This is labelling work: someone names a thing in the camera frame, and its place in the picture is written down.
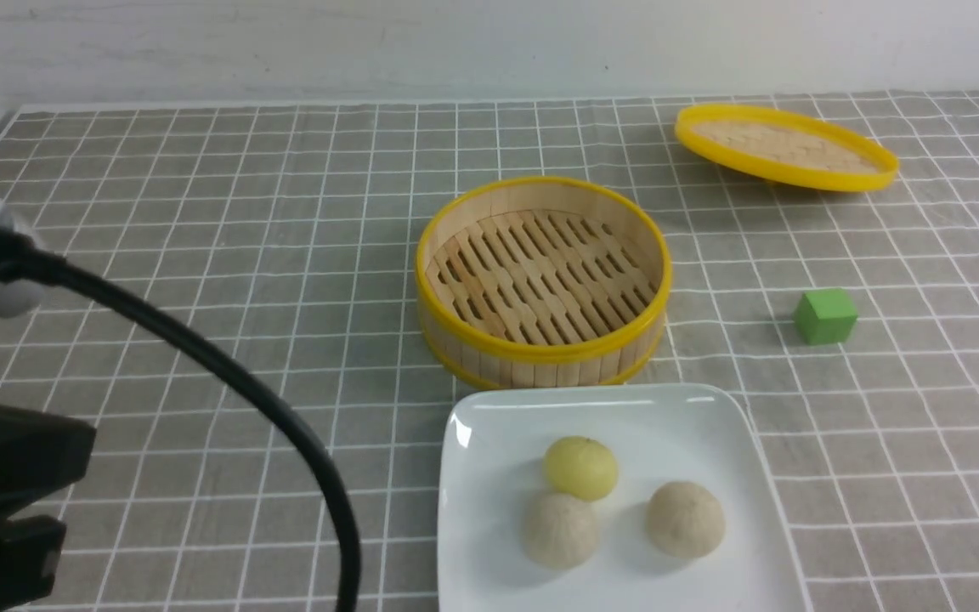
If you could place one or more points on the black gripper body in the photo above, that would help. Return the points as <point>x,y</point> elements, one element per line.
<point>40,454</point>

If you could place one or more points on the beige steamed bun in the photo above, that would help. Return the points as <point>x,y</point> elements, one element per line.
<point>559,531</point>
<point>685,520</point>

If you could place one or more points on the yellow steamed bun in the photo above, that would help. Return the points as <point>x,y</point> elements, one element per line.
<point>581,467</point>

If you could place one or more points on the white square plate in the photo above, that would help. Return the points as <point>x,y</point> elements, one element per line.
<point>491,467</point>

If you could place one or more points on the bamboo steamer basket yellow rim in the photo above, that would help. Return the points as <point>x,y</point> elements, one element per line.
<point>542,282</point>

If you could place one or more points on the green wooden cube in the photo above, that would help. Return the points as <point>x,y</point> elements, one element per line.
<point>825,316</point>

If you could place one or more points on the steamer lid yellow rim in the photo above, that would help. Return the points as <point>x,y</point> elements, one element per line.
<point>782,147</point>

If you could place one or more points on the grey checked tablecloth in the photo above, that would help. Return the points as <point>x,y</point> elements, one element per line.
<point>286,234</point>

